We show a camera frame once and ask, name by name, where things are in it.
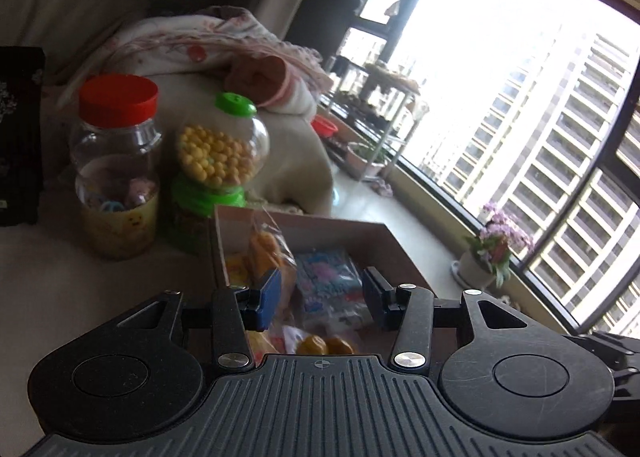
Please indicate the black plum snack box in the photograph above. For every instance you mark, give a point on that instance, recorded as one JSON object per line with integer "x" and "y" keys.
{"x": 20, "y": 134}

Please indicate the green gumball candy dispenser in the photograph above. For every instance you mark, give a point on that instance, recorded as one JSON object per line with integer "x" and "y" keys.
{"x": 219, "y": 151}

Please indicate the floral pink blanket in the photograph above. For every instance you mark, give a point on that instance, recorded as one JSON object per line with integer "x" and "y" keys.
{"x": 276, "y": 75}

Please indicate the red lid clear plastic jar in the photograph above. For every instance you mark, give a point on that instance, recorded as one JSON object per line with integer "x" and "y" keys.
{"x": 115, "y": 150}

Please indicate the potted pink flower plant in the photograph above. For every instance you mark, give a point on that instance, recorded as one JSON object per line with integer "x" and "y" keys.
{"x": 487, "y": 260}

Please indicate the red white snack bag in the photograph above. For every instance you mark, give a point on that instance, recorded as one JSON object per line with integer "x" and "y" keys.
{"x": 279, "y": 339}

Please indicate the blue cartoon snack pack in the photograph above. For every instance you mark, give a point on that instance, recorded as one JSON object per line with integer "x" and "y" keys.
{"x": 330, "y": 292}

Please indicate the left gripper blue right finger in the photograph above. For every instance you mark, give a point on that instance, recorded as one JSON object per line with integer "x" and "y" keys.
{"x": 408, "y": 311}

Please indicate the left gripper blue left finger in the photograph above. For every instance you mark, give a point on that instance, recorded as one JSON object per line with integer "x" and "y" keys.
{"x": 235, "y": 312}

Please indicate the red plastic basin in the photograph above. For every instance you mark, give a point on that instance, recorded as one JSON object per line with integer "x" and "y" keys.
{"x": 324, "y": 127}

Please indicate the metal plant shelf rack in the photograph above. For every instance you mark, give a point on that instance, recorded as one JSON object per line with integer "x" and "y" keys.
{"x": 384, "y": 107}

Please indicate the orange snack bag in box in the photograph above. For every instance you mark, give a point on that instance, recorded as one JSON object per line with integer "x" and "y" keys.
{"x": 265, "y": 249}

